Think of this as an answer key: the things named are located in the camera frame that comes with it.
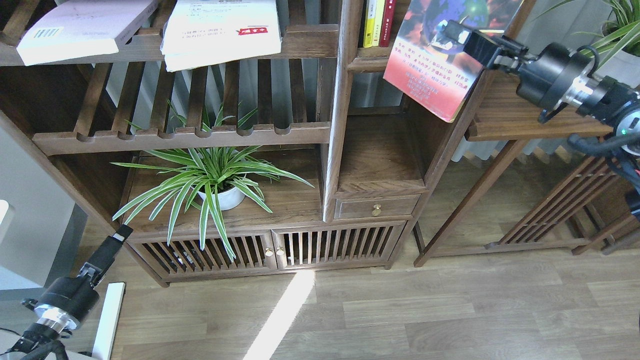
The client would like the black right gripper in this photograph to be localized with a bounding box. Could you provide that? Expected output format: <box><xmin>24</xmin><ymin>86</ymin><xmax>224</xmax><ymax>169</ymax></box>
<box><xmin>439</xmin><ymin>20</ymin><xmax>621</xmax><ymax>125</ymax></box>

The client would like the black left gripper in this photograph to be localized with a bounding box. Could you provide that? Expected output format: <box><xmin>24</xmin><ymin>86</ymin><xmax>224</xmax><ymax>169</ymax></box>
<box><xmin>22</xmin><ymin>224</ymin><xmax>134</xmax><ymax>333</ymax></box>

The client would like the red book with globe cover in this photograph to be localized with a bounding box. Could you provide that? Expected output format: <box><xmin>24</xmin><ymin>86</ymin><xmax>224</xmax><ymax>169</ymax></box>
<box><xmin>383</xmin><ymin>0</ymin><xmax>522</xmax><ymax>123</ymax></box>

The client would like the white book with barcode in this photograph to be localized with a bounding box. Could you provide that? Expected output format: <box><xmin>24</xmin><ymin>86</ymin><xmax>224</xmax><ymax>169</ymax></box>
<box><xmin>16</xmin><ymin>0</ymin><xmax>158</xmax><ymax>66</ymax></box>

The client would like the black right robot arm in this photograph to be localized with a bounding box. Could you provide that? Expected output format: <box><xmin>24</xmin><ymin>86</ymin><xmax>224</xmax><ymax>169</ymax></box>
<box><xmin>430</xmin><ymin>19</ymin><xmax>640</xmax><ymax>218</ymax></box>

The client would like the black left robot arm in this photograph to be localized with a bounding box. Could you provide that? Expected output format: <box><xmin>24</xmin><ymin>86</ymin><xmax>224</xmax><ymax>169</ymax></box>
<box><xmin>1</xmin><ymin>224</ymin><xmax>134</xmax><ymax>360</ymax></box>

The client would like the spider plant on shelf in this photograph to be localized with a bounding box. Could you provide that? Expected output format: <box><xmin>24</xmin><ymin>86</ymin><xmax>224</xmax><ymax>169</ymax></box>
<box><xmin>112</xmin><ymin>145</ymin><xmax>307</xmax><ymax>260</ymax></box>

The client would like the white plant pot on shelf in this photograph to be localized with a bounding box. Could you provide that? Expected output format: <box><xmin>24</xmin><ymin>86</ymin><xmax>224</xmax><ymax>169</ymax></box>
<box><xmin>198</xmin><ymin>186</ymin><xmax>246</xmax><ymax>211</ymax></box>

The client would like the dark wooden side shelf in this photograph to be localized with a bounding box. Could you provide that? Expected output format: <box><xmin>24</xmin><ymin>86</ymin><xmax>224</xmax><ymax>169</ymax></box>
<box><xmin>413</xmin><ymin>75</ymin><xmax>635</xmax><ymax>267</ymax></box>

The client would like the dark red book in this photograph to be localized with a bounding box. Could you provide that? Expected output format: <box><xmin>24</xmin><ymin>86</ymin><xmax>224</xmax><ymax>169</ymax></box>
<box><xmin>378</xmin><ymin>0</ymin><xmax>397</xmax><ymax>48</ymax></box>

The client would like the light yellow book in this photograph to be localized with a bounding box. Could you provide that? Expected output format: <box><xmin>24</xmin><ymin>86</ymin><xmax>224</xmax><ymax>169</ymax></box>
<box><xmin>371</xmin><ymin>0</ymin><xmax>386</xmax><ymax>47</ymax></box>

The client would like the white table leg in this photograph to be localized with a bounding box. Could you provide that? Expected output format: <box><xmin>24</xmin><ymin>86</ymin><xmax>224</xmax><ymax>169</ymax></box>
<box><xmin>91</xmin><ymin>282</ymin><xmax>126</xmax><ymax>360</ymax></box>

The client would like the spider plant at right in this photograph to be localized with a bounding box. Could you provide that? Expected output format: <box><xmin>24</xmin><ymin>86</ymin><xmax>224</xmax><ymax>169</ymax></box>
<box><xmin>528</xmin><ymin>0</ymin><xmax>640</xmax><ymax>78</ymax></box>

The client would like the white plant pot at right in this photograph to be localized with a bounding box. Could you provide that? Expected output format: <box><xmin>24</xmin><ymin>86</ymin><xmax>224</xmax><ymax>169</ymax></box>
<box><xmin>592</xmin><ymin>20</ymin><xmax>640</xmax><ymax>88</ymax></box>

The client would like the dark wooden bookshelf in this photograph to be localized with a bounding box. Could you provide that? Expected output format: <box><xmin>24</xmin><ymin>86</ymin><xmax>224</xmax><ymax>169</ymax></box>
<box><xmin>1</xmin><ymin>0</ymin><xmax>493</xmax><ymax>287</ymax></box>

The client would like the white book red label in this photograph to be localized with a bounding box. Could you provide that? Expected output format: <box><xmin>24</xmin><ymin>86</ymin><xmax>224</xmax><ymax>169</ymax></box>
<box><xmin>160</xmin><ymin>0</ymin><xmax>282</xmax><ymax>72</ymax></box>

